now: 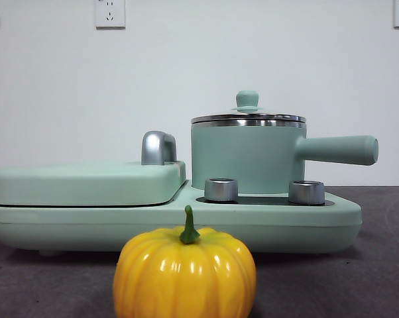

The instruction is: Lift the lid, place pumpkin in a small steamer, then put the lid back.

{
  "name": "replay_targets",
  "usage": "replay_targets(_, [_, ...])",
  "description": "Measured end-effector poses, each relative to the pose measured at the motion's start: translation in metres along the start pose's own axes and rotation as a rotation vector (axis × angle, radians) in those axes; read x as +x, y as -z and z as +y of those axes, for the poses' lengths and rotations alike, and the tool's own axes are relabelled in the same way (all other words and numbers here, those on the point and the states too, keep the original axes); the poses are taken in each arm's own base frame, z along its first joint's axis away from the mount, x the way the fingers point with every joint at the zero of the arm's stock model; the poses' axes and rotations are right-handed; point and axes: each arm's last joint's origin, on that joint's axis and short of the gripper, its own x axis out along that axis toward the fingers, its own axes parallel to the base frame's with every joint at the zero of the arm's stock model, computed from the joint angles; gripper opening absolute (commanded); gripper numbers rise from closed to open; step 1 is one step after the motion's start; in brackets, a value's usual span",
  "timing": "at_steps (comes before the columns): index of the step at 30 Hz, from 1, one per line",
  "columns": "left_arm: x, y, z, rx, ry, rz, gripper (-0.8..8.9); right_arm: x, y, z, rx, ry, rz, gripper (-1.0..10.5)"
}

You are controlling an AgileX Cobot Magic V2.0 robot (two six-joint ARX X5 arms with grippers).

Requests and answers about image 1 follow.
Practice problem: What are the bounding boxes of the silver control knob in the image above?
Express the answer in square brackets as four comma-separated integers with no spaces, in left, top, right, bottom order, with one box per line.
[288,180,326,205]
[204,178,240,203]

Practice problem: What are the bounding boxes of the yellow toy pumpkin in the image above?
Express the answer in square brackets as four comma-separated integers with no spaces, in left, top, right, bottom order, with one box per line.
[112,204,257,318]

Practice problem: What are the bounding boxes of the mint green pot with handle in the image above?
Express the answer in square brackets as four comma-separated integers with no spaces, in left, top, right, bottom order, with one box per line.
[190,119,380,196]

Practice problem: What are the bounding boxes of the green griddle cover, silver handle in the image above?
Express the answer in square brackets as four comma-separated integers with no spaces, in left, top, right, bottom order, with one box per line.
[0,131,188,207]

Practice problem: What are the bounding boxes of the glass lid with green knob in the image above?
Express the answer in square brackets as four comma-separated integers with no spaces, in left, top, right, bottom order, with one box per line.
[190,90,307,126]

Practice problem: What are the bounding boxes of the mint green breakfast maker base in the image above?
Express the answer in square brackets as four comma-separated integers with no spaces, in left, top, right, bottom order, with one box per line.
[0,178,363,258]

